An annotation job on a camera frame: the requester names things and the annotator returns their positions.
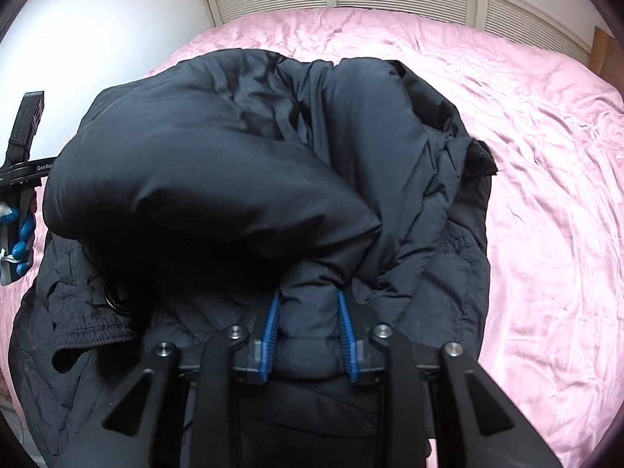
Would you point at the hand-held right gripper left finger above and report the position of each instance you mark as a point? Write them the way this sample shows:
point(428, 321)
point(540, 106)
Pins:
point(270, 324)

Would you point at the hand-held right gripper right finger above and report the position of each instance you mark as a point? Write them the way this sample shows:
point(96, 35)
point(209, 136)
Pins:
point(347, 336)

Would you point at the black puffer jacket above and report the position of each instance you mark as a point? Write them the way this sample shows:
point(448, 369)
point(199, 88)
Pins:
point(219, 156)

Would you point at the person's left hand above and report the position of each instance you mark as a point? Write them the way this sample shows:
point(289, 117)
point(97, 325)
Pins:
point(25, 226)

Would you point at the pink duvet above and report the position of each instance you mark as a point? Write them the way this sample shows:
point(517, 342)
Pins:
point(536, 204)

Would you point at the wooden headboard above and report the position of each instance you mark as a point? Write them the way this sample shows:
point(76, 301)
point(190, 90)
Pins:
point(600, 51)

